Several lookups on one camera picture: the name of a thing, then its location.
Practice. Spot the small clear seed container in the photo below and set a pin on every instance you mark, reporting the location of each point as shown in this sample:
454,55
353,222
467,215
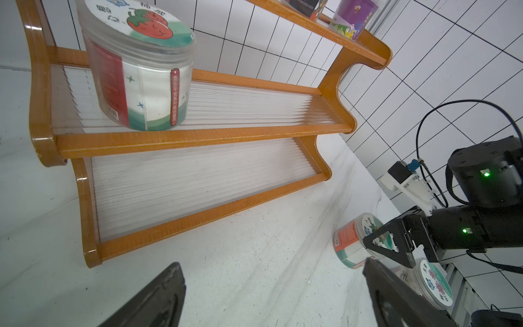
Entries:
312,9
352,16

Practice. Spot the jar with pink flower lid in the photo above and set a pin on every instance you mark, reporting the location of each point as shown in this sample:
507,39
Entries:
426,280

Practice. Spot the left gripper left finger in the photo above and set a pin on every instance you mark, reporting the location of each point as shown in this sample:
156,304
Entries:
159,303

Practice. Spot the jar with strawberry lid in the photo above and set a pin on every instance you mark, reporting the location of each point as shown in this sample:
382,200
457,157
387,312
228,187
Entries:
141,58

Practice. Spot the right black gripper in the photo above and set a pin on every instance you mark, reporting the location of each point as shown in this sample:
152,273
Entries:
446,229

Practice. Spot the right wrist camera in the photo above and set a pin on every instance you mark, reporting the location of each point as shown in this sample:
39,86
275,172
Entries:
403,177

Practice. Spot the orange wooden three-tier shelf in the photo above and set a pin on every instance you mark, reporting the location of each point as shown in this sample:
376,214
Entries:
79,149

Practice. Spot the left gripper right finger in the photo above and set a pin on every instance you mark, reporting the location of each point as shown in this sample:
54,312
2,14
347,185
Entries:
395,303

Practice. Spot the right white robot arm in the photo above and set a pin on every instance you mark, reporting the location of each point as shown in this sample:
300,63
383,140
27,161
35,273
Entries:
490,175

